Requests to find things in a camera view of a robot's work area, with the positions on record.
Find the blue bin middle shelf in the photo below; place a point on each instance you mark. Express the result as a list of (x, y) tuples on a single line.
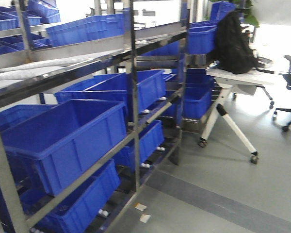
[(150, 87)]

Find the blue bin shelf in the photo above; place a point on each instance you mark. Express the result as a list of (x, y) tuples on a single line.
[(86, 29), (150, 87), (75, 213)]

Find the blue bin top shelf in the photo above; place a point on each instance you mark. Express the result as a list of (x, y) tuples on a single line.
[(86, 29)]

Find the large blue bin front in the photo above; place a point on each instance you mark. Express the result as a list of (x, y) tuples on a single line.
[(59, 145)]

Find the blue bin lower shelf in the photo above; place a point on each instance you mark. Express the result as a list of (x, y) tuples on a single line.
[(75, 213)]

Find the steel flow rack shelving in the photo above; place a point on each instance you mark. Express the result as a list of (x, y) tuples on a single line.
[(135, 43)]

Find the white folding desk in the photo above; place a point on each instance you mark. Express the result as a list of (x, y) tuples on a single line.
[(239, 83)]

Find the black backpack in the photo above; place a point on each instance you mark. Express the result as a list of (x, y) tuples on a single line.
[(232, 49)]

